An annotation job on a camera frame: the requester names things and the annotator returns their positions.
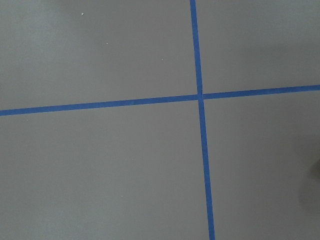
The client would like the crossing blue tape strip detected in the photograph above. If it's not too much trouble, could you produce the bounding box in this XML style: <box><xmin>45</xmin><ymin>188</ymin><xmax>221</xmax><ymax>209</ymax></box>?
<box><xmin>189</xmin><ymin>0</ymin><xmax>216</xmax><ymax>240</ymax></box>

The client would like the long blue tape strip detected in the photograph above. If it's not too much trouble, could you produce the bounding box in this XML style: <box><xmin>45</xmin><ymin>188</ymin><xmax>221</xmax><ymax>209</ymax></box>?
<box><xmin>0</xmin><ymin>84</ymin><xmax>320</xmax><ymax>116</ymax></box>

